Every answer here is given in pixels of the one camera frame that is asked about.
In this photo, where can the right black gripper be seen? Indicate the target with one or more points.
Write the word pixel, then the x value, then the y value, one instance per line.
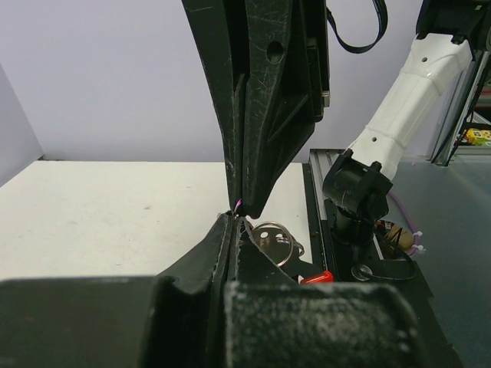
pixel 279 91

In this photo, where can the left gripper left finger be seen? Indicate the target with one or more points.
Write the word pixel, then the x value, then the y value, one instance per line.
pixel 169 319

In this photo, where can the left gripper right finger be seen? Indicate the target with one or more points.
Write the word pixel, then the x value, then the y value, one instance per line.
pixel 272 321

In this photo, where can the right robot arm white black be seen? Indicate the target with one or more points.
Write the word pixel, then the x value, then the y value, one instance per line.
pixel 448 36

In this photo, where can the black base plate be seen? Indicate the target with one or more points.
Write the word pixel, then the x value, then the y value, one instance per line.
pixel 364 250

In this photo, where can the aluminium frame rail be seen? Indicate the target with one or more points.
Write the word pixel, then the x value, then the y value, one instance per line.
pixel 314 173

